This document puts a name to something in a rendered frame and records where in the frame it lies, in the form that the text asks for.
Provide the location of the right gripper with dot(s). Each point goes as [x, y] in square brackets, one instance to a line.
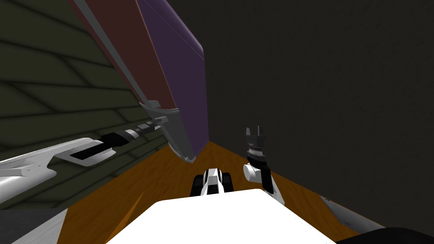
[256, 144]

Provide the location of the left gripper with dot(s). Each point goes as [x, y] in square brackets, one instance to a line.
[146, 127]

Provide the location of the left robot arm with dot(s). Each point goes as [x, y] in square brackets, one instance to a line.
[40, 162]

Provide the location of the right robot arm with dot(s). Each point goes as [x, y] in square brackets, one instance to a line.
[266, 179]

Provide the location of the purple and brown door leaf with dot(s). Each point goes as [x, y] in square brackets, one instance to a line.
[176, 67]

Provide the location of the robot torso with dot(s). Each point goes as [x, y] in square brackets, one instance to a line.
[223, 217]

